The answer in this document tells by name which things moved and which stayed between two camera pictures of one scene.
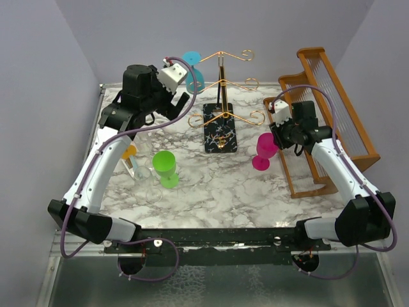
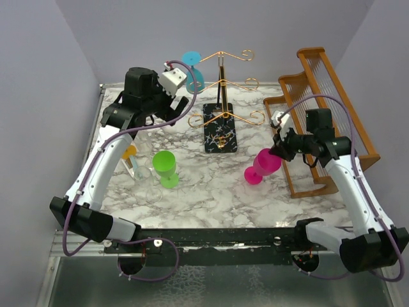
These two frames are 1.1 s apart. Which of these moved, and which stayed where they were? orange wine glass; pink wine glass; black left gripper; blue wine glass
Moved: pink wine glass
Stayed: black left gripper; orange wine glass; blue wine glass
